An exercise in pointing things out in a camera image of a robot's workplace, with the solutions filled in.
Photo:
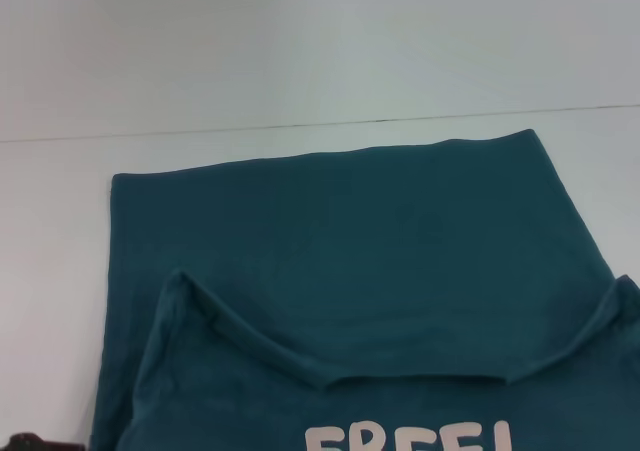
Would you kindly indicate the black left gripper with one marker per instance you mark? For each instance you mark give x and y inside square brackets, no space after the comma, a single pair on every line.
[35,443]

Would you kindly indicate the teal blue shirt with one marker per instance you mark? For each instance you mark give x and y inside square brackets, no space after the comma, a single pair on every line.
[350,271]

